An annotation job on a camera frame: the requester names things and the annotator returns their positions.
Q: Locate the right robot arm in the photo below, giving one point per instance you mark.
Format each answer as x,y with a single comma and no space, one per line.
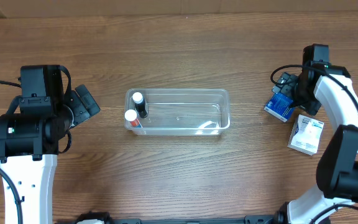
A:
320,85

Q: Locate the white bandage box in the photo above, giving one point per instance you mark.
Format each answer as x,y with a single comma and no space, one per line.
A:
305,135

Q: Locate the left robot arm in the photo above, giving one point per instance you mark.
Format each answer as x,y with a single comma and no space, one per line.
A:
30,131

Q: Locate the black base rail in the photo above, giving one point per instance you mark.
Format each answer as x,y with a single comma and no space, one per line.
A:
106,218

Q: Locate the orange tube white cap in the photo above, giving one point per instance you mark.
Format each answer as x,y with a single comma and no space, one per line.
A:
132,117

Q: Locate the blue lozenge box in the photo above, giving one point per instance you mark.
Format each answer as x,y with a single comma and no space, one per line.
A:
279,107

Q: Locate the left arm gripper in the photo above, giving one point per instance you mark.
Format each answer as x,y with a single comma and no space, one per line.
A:
81,104

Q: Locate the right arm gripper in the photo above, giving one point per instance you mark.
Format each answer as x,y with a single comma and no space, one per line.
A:
285,84

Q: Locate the black bottle white cap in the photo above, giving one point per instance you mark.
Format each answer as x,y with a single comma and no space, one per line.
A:
140,104

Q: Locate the clear plastic container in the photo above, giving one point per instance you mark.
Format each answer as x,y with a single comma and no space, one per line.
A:
181,111

